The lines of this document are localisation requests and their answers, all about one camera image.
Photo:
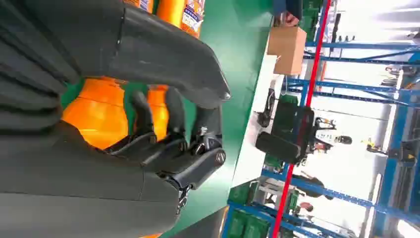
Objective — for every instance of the blue shelf rack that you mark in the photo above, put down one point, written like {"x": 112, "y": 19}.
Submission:
{"x": 344, "y": 45}

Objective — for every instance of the person's hand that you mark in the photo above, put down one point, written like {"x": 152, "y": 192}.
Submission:
{"x": 288, "y": 19}

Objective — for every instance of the red pole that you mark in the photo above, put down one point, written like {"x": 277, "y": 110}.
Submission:
{"x": 313, "y": 72}

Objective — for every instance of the white table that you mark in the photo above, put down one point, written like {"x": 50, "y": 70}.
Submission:
{"x": 252, "y": 157}

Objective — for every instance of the black bag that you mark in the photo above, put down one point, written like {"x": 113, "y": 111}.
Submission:
{"x": 285, "y": 131}

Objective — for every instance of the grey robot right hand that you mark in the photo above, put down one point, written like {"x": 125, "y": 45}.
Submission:
{"x": 82, "y": 184}

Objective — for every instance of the person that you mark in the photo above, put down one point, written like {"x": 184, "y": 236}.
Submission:
{"x": 288, "y": 6}

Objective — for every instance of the green crate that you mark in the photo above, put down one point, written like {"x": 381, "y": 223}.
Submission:
{"x": 242, "y": 193}
{"x": 249, "y": 226}

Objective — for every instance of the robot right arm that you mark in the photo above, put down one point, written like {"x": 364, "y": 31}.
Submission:
{"x": 26, "y": 82}

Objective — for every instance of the green table mat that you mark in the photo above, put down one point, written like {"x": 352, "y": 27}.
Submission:
{"x": 236, "y": 65}

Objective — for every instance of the brown cardboard box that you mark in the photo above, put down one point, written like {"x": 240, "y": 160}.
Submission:
{"x": 287, "y": 49}

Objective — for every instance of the black handheld controller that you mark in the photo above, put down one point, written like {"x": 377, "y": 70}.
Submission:
{"x": 265, "y": 118}

